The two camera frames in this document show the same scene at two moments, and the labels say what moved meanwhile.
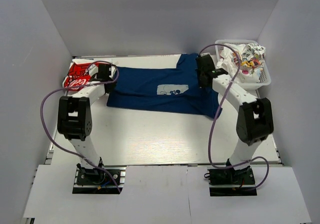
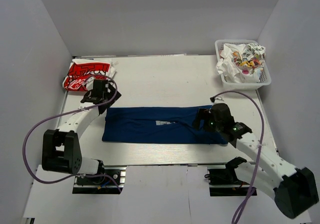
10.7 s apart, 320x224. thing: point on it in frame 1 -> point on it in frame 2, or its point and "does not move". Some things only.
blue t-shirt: (178, 89) -> (162, 124)
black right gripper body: (201, 79) -> (200, 119)
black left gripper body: (110, 87) -> (110, 102)
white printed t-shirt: (251, 55) does not move
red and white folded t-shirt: (78, 76) does not move
